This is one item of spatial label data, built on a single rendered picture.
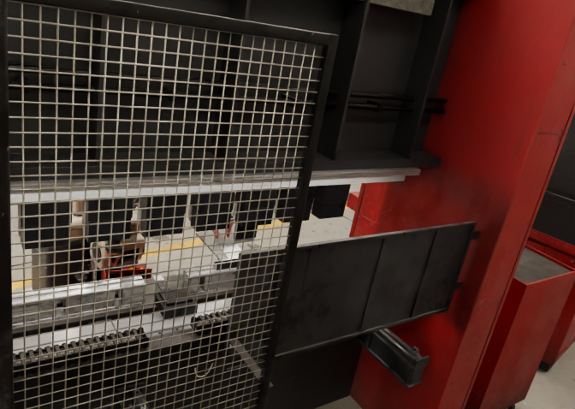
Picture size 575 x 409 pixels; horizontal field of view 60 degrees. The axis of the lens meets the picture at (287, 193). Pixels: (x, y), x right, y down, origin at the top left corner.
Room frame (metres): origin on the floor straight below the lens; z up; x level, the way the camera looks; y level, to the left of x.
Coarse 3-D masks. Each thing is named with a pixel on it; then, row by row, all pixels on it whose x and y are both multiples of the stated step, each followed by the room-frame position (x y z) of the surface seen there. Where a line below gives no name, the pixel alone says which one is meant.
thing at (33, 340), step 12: (228, 300) 1.62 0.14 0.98; (204, 312) 1.52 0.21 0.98; (96, 324) 1.35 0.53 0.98; (108, 324) 1.36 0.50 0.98; (120, 324) 1.37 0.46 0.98; (132, 324) 1.38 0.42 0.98; (144, 324) 1.39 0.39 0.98; (156, 324) 1.40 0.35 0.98; (168, 324) 1.41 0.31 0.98; (180, 324) 1.43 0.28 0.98; (36, 336) 1.24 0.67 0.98; (48, 336) 1.25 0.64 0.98; (60, 336) 1.26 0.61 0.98; (72, 336) 1.27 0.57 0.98; (36, 348) 1.19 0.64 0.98
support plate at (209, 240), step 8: (200, 232) 2.12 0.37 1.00; (208, 232) 2.13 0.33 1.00; (224, 232) 2.17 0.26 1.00; (208, 240) 2.05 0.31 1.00; (216, 240) 2.06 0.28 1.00; (216, 248) 1.99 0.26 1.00; (240, 248) 2.03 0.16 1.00; (248, 248) 2.04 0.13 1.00; (216, 256) 1.93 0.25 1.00; (224, 256) 1.93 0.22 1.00
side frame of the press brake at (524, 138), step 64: (512, 0) 2.18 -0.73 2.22; (448, 64) 2.35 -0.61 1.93; (512, 64) 2.11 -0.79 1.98; (448, 128) 2.27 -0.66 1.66; (512, 128) 2.04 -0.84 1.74; (384, 192) 2.50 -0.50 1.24; (448, 192) 2.20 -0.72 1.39; (512, 192) 1.97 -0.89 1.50; (512, 256) 2.07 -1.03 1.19; (448, 320) 2.03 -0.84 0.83; (384, 384) 2.22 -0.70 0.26; (448, 384) 1.97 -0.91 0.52
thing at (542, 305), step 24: (528, 264) 2.49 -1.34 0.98; (552, 264) 2.55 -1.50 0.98; (528, 288) 2.21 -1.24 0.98; (552, 288) 2.36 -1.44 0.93; (504, 312) 2.24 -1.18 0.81; (528, 312) 2.27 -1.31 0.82; (552, 312) 2.43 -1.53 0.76; (504, 336) 2.21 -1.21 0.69; (528, 336) 2.33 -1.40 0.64; (504, 360) 2.24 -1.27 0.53; (528, 360) 2.40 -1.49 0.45; (480, 384) 2.23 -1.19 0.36; (504, 384) 2.30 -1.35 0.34; (528, 384) 2.48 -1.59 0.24; (480, 408) 2.21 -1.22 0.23; (504, 408) 2.37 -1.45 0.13
